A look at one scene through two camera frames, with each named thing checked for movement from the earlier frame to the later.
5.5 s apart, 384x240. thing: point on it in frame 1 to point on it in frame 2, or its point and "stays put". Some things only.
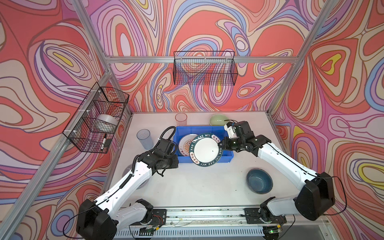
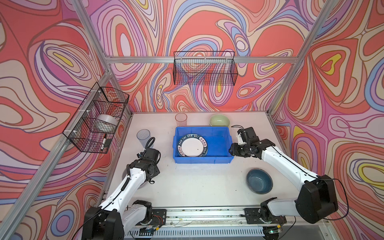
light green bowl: [218, 120] stays put
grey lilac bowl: [128, 169] stays put
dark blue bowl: [259, 181] stays put
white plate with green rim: [204, 150] to [192, 145]
